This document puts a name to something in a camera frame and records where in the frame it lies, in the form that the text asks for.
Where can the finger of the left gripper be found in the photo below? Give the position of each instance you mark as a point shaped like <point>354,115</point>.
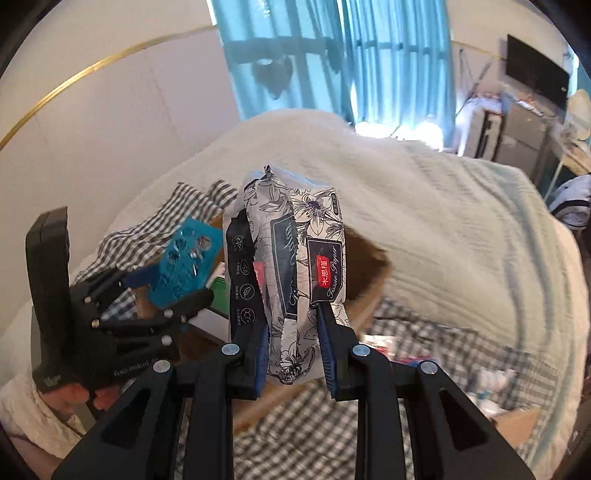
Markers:
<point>171,316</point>
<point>93,296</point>

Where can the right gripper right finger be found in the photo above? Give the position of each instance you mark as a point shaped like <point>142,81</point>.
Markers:
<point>450,437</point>

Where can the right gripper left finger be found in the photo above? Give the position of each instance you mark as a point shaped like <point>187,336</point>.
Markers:
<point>185,408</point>

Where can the teal blister pack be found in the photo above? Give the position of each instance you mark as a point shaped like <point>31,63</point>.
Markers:
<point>187,262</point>

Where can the white green box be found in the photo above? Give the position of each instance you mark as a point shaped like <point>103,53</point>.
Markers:
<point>213,320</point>

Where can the red white tissue packet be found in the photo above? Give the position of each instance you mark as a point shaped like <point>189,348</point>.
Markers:
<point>388,346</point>

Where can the floral tissue paper pack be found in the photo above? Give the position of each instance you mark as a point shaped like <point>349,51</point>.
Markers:
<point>285,252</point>

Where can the pink beige cardboard box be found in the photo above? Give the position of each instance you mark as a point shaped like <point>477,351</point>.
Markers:
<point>516,426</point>

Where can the person left hand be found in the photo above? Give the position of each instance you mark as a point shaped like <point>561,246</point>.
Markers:
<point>64,400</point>

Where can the brown cardboard box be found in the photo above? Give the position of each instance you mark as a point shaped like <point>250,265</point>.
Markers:
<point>367,268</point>

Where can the checkered gingham cloth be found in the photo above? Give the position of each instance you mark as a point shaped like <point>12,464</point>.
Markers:
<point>310,436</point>

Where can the light green knit blanket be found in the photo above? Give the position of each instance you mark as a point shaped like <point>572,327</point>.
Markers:
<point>484,276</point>

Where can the blue curtain left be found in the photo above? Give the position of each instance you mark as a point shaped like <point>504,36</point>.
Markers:
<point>285,55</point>

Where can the blue curtain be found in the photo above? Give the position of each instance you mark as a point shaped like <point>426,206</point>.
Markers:
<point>285,55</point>
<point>400,54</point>

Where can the grey mini fridge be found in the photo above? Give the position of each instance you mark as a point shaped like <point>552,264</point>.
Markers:
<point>522,136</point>

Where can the white suitcase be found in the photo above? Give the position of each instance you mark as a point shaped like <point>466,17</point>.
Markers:
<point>480,123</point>

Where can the blue curtain right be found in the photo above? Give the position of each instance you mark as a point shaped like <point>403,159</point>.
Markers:
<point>400,54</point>

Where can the black wall television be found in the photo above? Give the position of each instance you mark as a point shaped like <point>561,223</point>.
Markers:
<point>538,72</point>

